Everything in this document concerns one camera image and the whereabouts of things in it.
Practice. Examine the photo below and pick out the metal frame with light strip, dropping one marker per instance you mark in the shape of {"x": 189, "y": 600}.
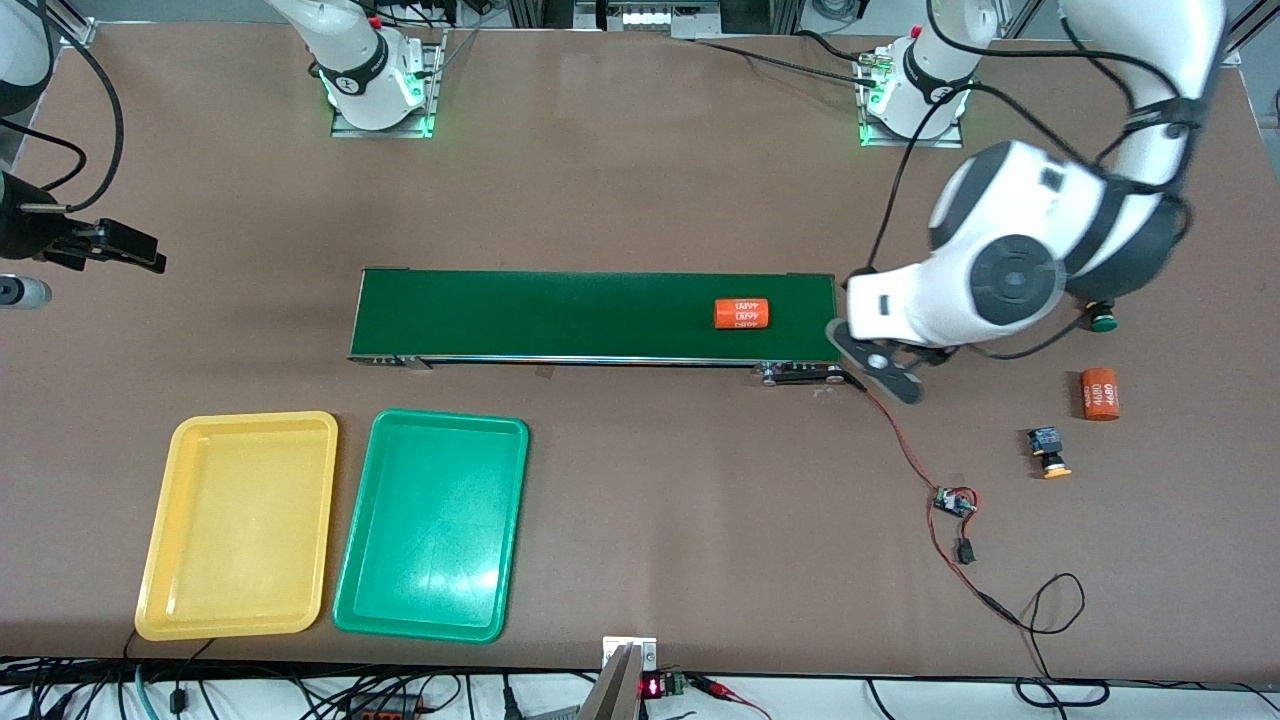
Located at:
{"x": 650, "y": 15}

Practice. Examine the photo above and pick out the green terminal block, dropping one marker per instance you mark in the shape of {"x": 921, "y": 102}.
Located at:
{"x": 676, "y": 684}

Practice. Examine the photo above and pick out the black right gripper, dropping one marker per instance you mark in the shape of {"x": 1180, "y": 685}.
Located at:
{"x": 22, "y": 228}

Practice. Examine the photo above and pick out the white metal bracket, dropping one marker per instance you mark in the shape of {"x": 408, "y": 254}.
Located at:
{"x": 645, "y": 648}

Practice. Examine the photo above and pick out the green conveyor belt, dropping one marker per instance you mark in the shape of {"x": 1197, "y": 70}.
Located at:
{"x": 640, "y": 345}

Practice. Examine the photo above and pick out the green mushroom push button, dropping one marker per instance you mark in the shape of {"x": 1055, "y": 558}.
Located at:
{"x": 1104, "y": 322}

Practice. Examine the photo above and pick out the module with red display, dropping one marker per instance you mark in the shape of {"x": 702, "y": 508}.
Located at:
{"x": 651, "y": 687}

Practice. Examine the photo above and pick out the grey metal bar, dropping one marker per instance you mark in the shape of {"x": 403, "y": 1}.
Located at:
{"x": 612, "y": 690}

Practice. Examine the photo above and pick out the red clip lead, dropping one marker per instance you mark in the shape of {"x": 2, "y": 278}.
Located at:
{"x": 715, "y": 686}

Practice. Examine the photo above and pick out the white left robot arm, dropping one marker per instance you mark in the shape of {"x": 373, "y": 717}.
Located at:
{"x": 985, "y": 190}

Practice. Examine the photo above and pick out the orange cylinder with 4680 print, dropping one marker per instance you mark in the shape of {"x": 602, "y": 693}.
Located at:
{"x": 1100, "y": 395}
{"x": 745, "y": 322}

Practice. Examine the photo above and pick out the yellow plastic tray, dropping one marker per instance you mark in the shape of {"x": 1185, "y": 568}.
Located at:
{"x": 235, "y": 560}

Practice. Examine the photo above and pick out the green plastic tray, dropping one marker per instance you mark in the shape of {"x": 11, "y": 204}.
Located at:
{"x": 430, "y": 570}

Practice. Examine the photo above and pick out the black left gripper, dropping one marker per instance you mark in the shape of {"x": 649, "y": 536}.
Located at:
{"x": 935, "y": 355}

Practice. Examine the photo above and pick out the yellow mushroom push button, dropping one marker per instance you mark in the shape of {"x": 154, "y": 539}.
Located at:
{"x": 1047, "y": 442}

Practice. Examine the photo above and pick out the small black circuit board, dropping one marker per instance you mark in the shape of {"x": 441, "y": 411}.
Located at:
{"x": 952, "y": 500}

